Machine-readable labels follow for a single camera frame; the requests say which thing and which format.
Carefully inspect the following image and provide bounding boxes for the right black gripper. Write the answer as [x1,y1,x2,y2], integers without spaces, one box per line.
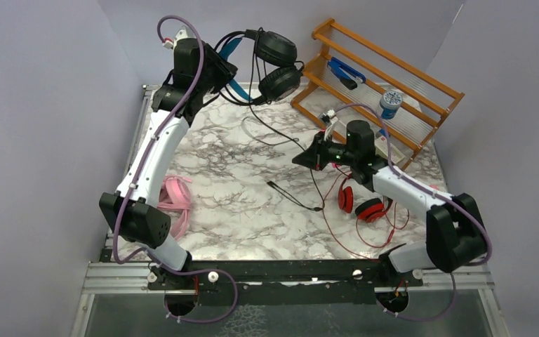
[293,131,358,171]

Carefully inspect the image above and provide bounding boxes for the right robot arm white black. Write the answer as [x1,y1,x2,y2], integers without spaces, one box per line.
[292,120,491,286]

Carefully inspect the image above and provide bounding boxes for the white small box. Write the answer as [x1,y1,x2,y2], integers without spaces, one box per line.
[375,135,399,161]

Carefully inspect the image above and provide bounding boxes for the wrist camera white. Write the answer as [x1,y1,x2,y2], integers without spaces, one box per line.
[162,25,196,50]
[319,110,339,141]

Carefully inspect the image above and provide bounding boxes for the blue black tool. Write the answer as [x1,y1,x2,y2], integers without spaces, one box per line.
[327,57,366,91]

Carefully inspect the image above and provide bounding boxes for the red black headphones with cable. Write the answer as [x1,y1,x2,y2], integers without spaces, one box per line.
[321,164,411,249]

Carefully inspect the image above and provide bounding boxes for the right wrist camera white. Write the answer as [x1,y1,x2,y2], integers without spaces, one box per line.
[319,110,339,141]

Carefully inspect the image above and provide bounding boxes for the black blue headphones with cable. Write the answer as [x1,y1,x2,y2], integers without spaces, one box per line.
[213,28,326,213]

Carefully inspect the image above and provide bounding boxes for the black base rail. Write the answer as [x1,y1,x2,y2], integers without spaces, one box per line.
[147,259,423,307]

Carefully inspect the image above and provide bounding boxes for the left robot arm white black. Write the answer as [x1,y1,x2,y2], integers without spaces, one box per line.
[99,38,237,289]

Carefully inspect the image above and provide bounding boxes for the blue white round container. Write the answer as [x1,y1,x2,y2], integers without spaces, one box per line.
[379,91,404,119]

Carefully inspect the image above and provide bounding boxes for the orange wooden rack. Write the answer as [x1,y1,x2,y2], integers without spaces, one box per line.
[291,18,465,169]

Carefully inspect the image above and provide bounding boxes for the pink headphones with cable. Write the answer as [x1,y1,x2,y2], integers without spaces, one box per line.
[158,175,192,239]

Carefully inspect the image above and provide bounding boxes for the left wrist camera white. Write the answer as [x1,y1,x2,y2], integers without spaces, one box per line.
[162,25,196,50]

